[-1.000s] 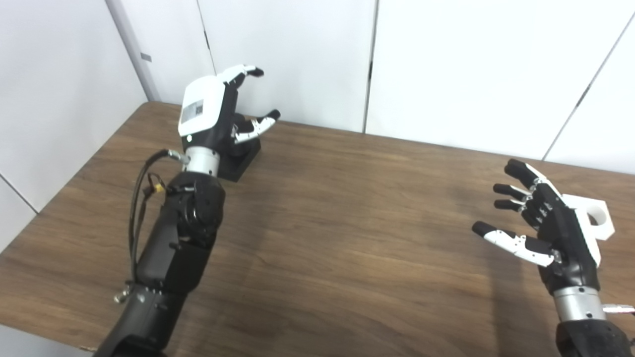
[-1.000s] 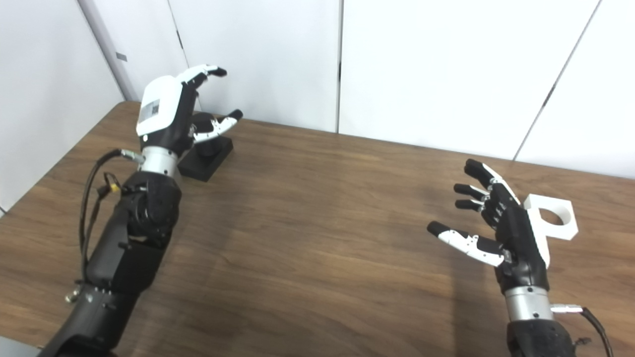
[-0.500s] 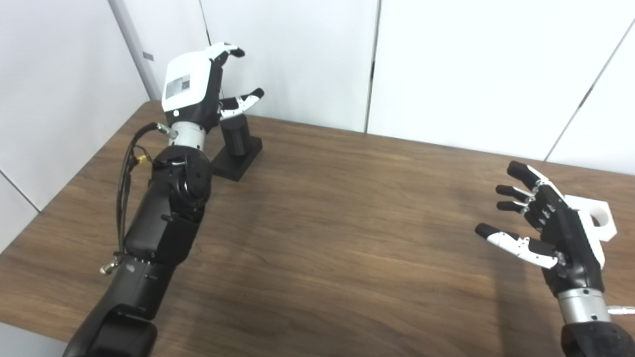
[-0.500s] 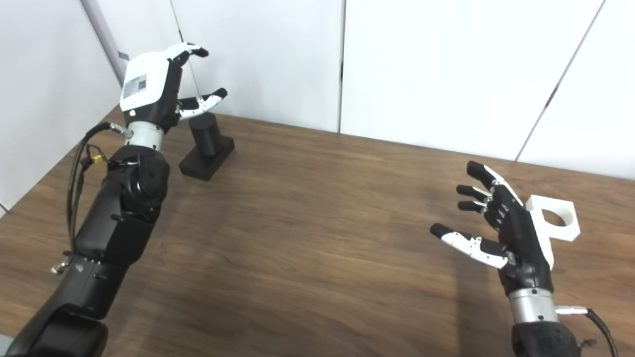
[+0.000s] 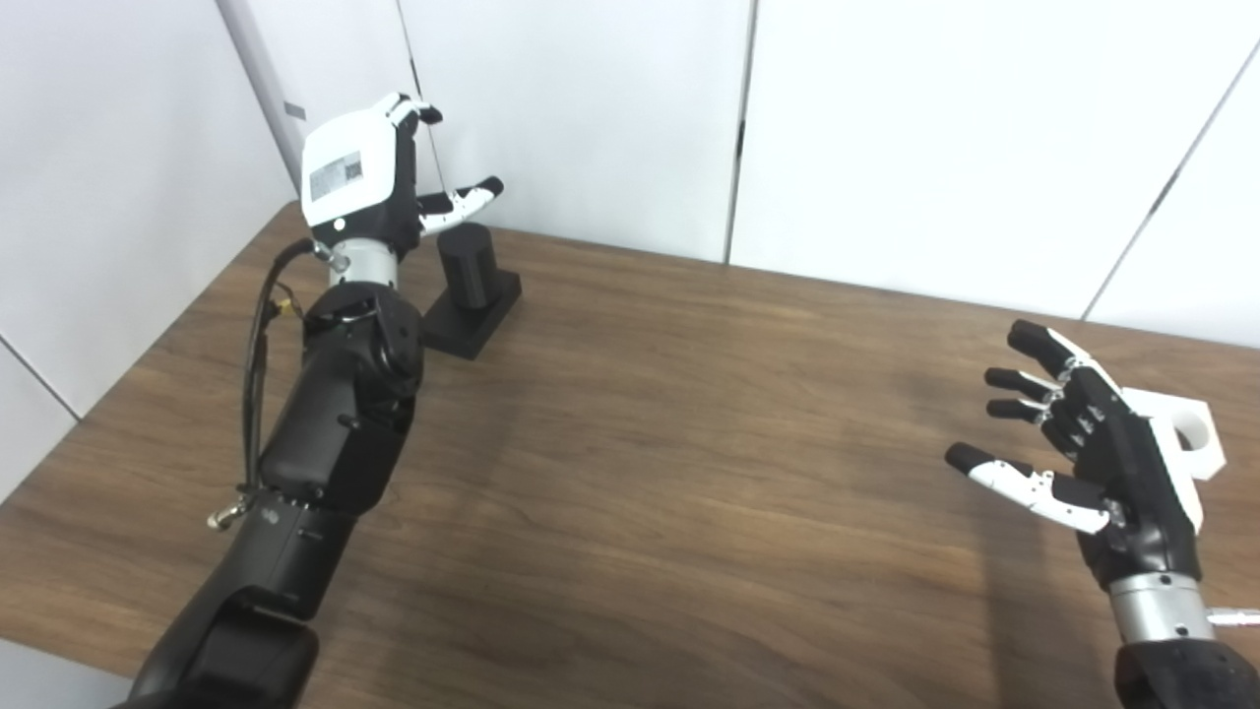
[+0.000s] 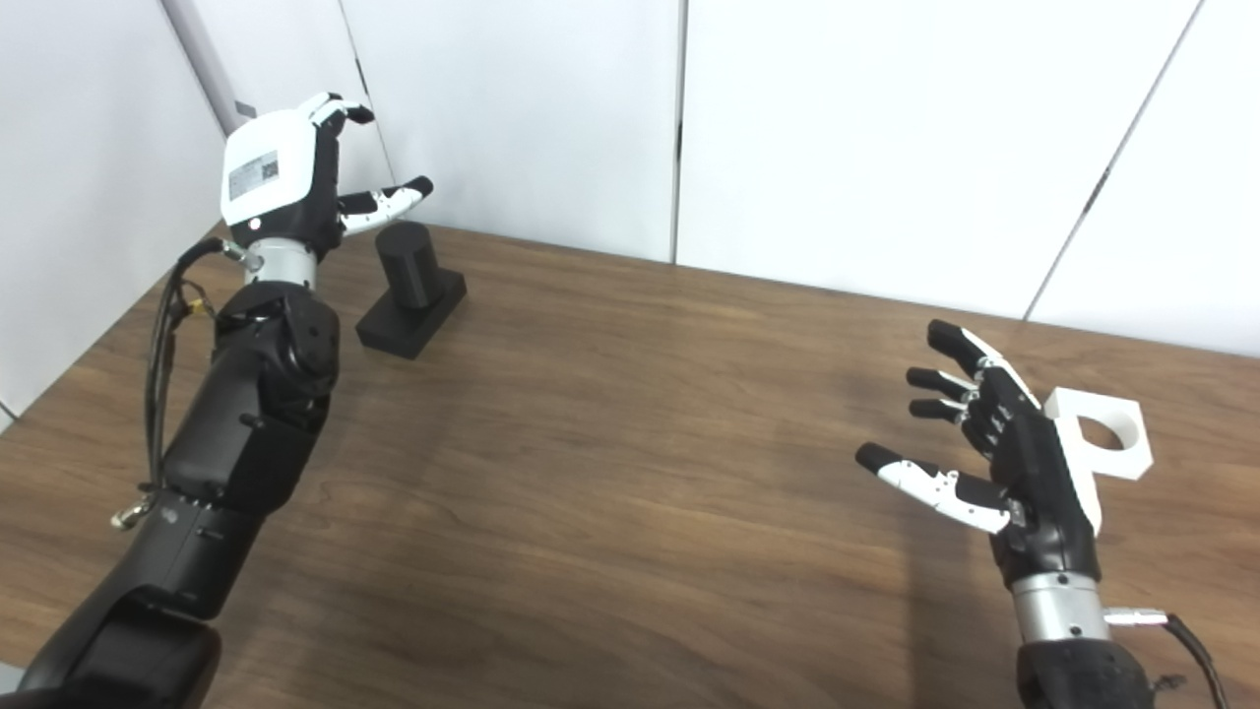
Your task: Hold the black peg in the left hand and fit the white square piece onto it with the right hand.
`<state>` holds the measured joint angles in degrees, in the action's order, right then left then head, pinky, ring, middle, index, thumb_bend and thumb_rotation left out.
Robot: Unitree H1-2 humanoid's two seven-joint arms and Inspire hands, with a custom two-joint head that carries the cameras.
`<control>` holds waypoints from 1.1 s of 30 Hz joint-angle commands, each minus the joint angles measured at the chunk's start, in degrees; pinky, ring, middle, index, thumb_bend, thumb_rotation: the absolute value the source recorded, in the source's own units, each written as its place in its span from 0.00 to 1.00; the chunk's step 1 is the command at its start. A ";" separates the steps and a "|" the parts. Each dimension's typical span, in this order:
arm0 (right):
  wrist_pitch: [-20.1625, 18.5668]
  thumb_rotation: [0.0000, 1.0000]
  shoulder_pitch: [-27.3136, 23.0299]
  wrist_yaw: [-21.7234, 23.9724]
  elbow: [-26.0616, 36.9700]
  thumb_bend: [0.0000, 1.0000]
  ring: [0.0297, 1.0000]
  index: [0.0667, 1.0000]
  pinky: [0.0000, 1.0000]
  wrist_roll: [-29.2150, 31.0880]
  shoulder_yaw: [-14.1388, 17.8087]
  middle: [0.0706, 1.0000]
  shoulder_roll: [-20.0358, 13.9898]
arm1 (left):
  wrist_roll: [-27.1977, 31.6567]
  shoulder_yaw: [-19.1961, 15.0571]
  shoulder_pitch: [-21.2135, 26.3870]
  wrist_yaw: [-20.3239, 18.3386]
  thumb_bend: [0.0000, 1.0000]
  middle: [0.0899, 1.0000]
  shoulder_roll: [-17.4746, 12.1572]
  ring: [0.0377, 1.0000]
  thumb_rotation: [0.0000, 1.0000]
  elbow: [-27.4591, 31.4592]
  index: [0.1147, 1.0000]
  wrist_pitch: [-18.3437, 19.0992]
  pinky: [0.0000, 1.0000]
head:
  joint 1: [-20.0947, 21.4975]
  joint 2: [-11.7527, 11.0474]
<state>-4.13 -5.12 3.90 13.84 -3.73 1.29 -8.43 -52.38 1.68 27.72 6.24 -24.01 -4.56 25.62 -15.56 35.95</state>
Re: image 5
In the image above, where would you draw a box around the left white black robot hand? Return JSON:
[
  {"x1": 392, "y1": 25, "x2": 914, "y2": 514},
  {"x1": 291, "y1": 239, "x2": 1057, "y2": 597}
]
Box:
[{"x1": 299, "y1": 92, "x2": 505, "y2": 259}]

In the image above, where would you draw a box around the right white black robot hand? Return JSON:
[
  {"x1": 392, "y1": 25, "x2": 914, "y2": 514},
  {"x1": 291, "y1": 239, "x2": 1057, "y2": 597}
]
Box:
[{"x1": 945, "y1": 318, "x2": 1207, "y2": 592}]

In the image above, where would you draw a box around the white square piece with hole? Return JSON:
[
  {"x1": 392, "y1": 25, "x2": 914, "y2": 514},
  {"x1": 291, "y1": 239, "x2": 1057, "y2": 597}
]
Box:
[{"x1": 1122, "y1": 387, "x2": 1227, "y2": 483}]

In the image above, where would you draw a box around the black peg with square base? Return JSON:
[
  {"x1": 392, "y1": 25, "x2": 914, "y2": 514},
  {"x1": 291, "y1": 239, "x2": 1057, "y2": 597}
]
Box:
[{"x1": 421, "y1": 223, "x2": 523, "y2": 361}]

